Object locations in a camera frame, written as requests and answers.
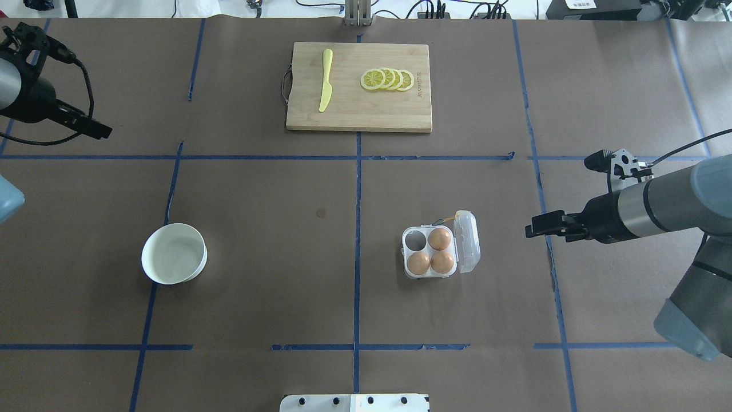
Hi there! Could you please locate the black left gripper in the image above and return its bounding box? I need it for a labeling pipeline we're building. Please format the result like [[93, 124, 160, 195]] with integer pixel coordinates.
[[1, 23, 112, 139]]

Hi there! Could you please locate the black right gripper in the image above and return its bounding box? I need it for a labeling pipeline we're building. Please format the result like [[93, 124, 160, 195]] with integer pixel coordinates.
[[525, 195, 624, 244]]

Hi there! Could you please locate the clear plastic egg box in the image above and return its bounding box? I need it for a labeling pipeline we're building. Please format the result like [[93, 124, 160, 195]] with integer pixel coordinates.
[[401, 209, 482, 280]]

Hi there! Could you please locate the brown egg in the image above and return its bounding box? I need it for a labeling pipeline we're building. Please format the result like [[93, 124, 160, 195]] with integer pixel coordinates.
[[428, 227, 452, 251], [406, 251, 431, 276], [431, 250, 455, 275]]

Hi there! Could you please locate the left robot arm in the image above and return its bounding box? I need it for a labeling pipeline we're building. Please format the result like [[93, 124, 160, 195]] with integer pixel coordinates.
[[1, 22, 112, 148]]

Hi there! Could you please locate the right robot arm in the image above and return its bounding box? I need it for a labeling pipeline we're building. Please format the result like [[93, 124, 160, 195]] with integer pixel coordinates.
[[525, 149, 731, 362]]

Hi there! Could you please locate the brown egg in box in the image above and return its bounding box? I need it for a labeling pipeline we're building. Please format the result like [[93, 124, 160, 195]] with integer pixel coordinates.
[[431, 250, 455, 275], [406, 251, 431, 276]]

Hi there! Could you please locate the lemon slice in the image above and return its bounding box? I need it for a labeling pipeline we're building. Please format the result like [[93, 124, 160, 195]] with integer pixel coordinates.
[[397, 70, 414, 92], [359, 69, 387, 90], [379, 68, 396, 89], [387, 69, 403, 90]]

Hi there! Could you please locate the wooden cutting board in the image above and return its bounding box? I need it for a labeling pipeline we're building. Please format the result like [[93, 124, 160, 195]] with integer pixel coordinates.
[[286, 42, 432, 133]]

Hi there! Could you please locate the white paper bowl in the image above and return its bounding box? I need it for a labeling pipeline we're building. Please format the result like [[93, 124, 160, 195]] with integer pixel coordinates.
[[140, 223, 208, 285]]

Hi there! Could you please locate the yellow plastic knife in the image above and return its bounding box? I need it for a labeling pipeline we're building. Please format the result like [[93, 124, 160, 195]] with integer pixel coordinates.
[[319, 49, 333, 113]]

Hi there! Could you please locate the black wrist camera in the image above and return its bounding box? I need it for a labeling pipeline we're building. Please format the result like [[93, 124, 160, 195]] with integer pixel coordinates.
[[583, 149, 654, 190]]

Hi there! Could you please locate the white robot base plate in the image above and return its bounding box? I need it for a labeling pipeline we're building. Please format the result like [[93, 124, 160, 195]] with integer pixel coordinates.
[[279, 393, 431, 411]]

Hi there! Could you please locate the aluminium frame post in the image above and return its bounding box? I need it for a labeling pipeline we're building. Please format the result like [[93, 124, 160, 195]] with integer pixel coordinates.
[[344, 0, 373, 27]]

